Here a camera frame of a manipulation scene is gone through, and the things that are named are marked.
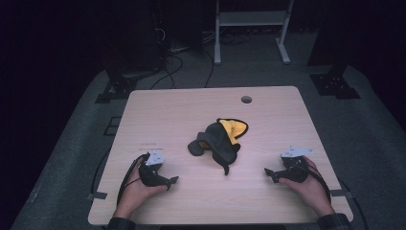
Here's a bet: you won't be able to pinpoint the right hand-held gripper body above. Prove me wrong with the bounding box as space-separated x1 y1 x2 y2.
281 146 315 184

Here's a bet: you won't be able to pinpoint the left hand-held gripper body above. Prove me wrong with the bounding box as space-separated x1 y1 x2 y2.
137 149 172 188

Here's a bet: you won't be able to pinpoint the black and yellow cloth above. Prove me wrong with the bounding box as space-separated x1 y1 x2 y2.
187 118 249 176

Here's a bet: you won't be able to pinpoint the person's left hand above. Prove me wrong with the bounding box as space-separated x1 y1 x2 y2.
113 159 169 220

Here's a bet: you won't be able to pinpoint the person's right hand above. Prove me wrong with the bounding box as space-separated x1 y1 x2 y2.
279 156 336 219

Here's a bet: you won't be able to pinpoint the grey tape strip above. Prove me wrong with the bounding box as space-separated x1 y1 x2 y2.
329 188 354 198
86 191 108 202

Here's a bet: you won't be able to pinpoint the black stand base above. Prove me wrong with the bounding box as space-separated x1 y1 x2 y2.
94 68 161 104
309 62 362 101

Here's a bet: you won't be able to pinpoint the left hand-held gripper black cable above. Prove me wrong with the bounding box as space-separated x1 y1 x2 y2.
116 152 146 206

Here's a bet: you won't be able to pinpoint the hand-held gripper black cable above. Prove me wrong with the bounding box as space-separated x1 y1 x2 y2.
116 152 146 206
300 162 332 203

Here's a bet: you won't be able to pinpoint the right hand-held gripper black cable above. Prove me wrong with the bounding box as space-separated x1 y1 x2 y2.
300 162 332 203

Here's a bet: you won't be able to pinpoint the black floor cables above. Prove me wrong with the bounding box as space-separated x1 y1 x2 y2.
148 28 215 90

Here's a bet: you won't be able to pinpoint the white metal table frame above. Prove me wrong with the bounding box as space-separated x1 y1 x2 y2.
214 0 295 66

